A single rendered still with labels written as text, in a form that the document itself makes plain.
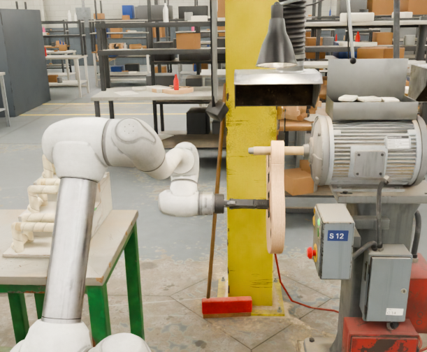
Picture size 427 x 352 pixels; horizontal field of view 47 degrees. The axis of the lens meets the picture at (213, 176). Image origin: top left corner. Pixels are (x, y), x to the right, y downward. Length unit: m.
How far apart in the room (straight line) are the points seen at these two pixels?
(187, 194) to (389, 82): 0.84
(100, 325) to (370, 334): 0.96
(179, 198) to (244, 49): 1.07
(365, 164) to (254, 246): 1.34
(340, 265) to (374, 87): 0.67
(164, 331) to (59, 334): 1.69
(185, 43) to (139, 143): 4.59
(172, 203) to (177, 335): 1.26
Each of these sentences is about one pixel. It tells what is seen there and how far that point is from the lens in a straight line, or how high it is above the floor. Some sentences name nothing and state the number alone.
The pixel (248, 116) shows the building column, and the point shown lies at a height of 1.20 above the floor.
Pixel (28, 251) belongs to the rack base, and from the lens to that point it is 1.86.
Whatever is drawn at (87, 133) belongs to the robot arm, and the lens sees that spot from 1.34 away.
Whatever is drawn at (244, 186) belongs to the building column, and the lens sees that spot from 2.76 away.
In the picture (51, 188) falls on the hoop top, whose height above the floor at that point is 1.12.
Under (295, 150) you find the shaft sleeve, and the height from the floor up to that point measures 1.26.
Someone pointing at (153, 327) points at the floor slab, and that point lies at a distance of 3.00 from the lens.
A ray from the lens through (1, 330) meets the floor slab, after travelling 3.23.
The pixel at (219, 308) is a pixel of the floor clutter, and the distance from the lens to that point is 3.00.
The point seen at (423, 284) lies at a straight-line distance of 2.00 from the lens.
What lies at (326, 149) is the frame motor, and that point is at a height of 1.29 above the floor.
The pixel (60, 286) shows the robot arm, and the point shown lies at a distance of 1.34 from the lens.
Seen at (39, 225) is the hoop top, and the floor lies 1.05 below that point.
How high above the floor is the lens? 1.72
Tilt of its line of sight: 18 degrees down
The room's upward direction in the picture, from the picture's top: 1 degrees counter-clockwise
